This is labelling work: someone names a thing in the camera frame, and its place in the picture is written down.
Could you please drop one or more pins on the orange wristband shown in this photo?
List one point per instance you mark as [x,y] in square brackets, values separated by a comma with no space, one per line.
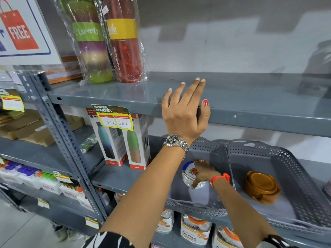
[218,177]

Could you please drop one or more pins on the person's left little finger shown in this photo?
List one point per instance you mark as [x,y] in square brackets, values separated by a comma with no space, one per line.
[166,99]

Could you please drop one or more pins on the person's right hand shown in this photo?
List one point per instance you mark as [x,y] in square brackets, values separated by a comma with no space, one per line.
[206,173]

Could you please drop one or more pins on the person's right forearm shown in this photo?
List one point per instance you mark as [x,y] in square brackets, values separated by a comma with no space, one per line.
[243,216]

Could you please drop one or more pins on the green purple wrapped bottle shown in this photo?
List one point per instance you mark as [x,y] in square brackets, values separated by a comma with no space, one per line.
[90,46]

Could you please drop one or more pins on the person's left middle finger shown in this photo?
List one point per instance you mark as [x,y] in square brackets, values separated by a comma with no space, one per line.
[190,90]

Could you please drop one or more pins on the small yellow price tag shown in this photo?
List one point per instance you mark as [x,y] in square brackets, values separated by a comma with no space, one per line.
[62,177]
[43,203]
[92,223]

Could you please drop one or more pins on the white box blue bottle picture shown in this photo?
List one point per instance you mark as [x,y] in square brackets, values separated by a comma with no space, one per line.
[111,144]

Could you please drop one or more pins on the small green white packet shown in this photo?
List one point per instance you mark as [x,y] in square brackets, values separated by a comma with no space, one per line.
[88,144]

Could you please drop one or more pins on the orange wooden boards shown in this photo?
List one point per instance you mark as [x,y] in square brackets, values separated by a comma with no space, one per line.
[64,72]

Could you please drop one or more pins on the pile of brown cardboard boxes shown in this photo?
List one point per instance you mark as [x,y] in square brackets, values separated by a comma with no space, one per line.
[28,130]

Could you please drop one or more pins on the person's left hand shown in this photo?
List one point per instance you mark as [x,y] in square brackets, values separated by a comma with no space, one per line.
[181,118]

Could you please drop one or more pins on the clear jar orange label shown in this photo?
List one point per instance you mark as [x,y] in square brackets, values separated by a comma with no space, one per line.
[165,221]
[119,197]
[195,229]
[225,238]

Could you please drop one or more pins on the silver wrist watch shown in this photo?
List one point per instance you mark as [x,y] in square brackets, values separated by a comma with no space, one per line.
[175,142]

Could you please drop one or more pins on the green yellow price tag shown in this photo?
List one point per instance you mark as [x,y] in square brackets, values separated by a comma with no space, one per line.
[113,118]
[11,100]

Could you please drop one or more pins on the white sign with red bag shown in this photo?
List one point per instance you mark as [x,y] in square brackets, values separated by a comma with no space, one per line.
[25,28]

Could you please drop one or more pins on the person's left forearm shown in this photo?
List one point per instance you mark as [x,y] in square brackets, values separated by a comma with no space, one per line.
[144,196]

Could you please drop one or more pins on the grey perforated plastic basket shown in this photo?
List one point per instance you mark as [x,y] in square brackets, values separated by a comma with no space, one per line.
[214,157]
[297,183]

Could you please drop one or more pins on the grey metal shelf rack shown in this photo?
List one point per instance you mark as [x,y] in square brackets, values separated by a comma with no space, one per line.
[245,100]
[38,152]

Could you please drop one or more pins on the black white patterned sleeve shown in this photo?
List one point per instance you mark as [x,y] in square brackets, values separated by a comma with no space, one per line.
[278,242]
[111,241]

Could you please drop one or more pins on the pale shoe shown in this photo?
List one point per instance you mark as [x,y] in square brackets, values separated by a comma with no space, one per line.
[64,232]

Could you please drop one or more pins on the red wrapped bottle yellow label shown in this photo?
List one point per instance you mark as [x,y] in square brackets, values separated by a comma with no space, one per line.
[125,49]

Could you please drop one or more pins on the person's left thumb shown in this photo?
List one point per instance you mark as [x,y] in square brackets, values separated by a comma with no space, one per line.
[204,112]

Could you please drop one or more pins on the row of colourful lid packets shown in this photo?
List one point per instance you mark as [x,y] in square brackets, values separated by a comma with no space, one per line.
[38,179]

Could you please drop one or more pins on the person's right thumb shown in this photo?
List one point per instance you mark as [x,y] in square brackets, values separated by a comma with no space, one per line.
[197,182]

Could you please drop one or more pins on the white box green bottle picture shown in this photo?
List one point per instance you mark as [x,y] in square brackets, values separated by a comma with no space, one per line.
[137,149]

